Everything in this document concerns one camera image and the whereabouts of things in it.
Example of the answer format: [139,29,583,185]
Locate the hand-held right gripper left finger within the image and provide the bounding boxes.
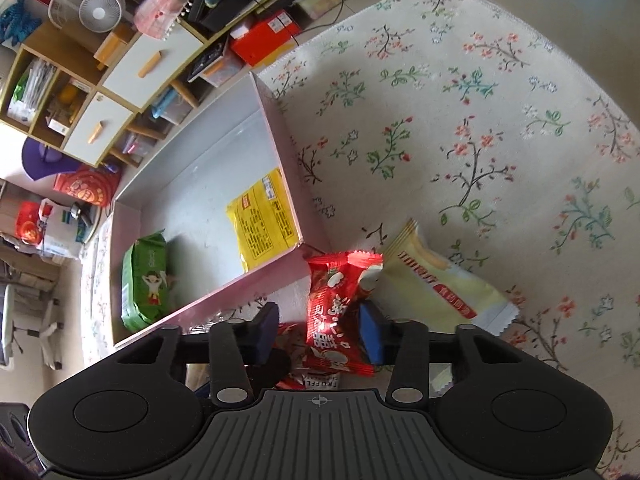
[115,302,281,407]

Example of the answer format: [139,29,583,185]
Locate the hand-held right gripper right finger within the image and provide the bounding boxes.
[357,301,526,406]

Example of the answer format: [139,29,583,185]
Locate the red snack packet white lettering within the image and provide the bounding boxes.
[274,321,307,391]
[303,251,385,378]

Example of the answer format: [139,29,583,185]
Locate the pale yellow snack packet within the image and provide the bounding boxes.
[382,217,516,336]

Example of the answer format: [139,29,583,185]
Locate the green snack packet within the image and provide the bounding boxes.
[120,230,176,332]

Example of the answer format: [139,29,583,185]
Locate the pink cardboard box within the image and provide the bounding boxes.
[111,71,331,350]

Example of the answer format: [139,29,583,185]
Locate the white shopping bag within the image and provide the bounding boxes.
[37,199,96,260]

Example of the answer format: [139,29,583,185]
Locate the red gift bag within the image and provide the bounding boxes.
[52,167,121,208]

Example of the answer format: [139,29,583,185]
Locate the red paper bag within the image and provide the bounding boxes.
[15,201,47,243]

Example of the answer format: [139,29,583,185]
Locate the small white cabinet drawer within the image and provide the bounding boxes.
[62,91,138,167]

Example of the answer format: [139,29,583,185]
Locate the purple hat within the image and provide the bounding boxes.
[21,139,88,181]

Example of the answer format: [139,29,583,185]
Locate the wide white cabinet drawer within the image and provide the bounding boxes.
[102,25,206,111]

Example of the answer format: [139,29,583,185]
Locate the red cardboard box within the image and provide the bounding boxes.
[230,10,303,67]

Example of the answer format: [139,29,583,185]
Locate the stack of papers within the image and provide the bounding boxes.
[7,57,57,123]

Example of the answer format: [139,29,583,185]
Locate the pink cloth cover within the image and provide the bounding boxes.
[134,0,213,41]

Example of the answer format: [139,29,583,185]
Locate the wooden cabinet with shelves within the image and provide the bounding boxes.
[0,22,236,168]

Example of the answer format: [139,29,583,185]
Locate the white desk fan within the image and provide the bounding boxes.
[48,0,126,34]

